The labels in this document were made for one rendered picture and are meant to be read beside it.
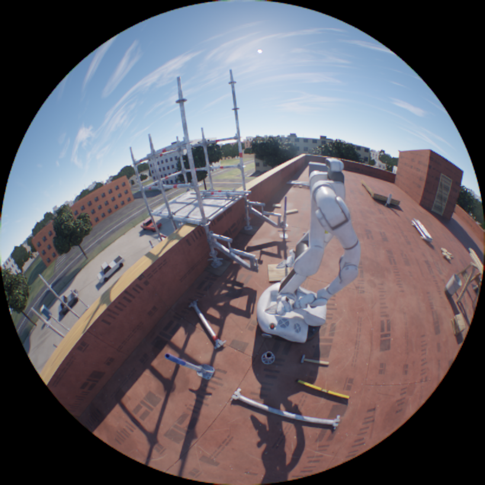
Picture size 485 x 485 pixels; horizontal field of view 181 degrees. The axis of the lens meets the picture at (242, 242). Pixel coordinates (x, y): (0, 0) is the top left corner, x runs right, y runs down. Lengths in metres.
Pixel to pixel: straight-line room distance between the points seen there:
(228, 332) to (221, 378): 0.52
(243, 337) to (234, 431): 1.04
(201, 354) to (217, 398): 0.51
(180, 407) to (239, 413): 0.56
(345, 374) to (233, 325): 1.34
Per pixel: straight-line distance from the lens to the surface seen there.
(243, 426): 1.69
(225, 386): 1.65
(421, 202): 9.71
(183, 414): 1.81
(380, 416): 2.14
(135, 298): 1.77
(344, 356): 1.85
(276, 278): 2.08
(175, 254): 1.86
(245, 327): 1.74
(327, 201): 0.54
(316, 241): 0.84
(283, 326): 1.37
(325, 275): 2.28
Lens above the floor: 1.62
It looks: 37 degrees down
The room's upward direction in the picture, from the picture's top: 7 degrees counter-clockwise
